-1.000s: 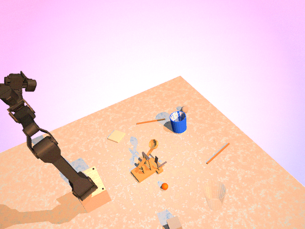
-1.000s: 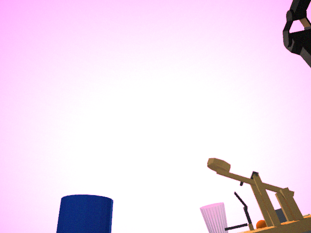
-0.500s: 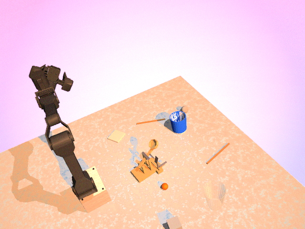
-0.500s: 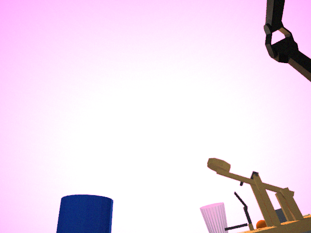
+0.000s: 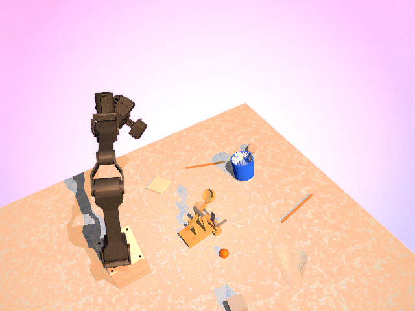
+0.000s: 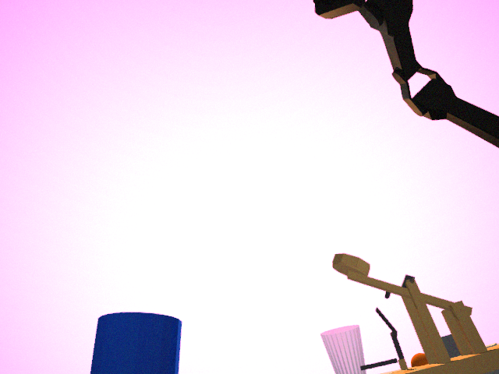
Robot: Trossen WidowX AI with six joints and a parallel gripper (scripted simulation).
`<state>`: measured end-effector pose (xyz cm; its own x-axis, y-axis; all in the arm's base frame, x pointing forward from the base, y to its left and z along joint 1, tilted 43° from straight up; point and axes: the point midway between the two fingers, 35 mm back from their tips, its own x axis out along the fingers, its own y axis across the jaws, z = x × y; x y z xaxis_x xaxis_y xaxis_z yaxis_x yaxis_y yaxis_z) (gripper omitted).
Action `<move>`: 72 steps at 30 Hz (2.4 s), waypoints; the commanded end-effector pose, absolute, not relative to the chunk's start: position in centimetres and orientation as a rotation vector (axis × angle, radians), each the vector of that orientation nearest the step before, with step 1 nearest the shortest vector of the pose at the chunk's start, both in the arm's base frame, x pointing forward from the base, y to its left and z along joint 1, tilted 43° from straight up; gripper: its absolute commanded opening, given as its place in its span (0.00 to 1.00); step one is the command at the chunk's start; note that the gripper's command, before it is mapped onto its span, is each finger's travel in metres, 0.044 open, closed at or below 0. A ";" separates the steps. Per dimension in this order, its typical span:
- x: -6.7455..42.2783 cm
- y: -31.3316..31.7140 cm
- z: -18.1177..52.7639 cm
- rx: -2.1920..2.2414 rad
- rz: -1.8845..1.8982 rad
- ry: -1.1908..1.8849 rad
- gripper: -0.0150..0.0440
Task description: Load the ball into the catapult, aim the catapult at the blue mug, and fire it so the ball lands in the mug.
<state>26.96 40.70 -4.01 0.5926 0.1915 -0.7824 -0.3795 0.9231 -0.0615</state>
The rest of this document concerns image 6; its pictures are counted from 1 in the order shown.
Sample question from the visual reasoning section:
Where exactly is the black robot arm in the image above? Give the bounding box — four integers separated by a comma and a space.
359, 0, 499, 148

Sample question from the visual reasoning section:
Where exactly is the orange ball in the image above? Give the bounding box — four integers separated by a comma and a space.
411, 353, 428, 367

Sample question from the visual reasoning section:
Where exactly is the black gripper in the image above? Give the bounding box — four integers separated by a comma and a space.
313, 0, 366, 19

